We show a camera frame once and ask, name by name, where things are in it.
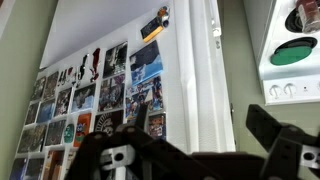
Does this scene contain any black coil burner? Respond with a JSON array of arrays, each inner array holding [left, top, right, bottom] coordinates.
[[285, 9, 302, 33]]

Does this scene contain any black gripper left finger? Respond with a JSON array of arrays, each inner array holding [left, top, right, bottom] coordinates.
[[65, 105, 214, 180]]

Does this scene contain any white refrigerator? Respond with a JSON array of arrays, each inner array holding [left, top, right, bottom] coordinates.
[[8, 0, 235, 180]]

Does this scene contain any yellow black fridge magnet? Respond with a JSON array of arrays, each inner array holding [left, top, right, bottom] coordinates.
[[140, 17, 163, 42]]

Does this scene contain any white electric stove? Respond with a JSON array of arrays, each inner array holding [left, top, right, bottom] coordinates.
[[243, 0, 320, 105]]

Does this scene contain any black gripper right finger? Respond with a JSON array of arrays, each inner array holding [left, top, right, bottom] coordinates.
[[246, 104, 319, 180]]

